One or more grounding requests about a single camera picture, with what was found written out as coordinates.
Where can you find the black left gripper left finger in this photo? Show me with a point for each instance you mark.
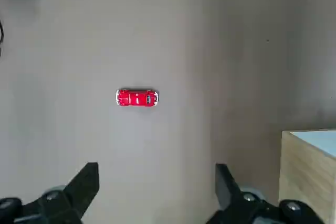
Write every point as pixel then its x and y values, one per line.
pixel 78 190

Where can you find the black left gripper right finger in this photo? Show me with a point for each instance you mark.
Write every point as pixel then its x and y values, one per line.
pixel 231 197

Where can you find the red toy car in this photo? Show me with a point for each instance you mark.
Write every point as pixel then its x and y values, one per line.
pixel 136 98

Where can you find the light wooden cabinet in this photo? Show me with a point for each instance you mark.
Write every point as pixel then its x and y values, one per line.
pixel 304 176

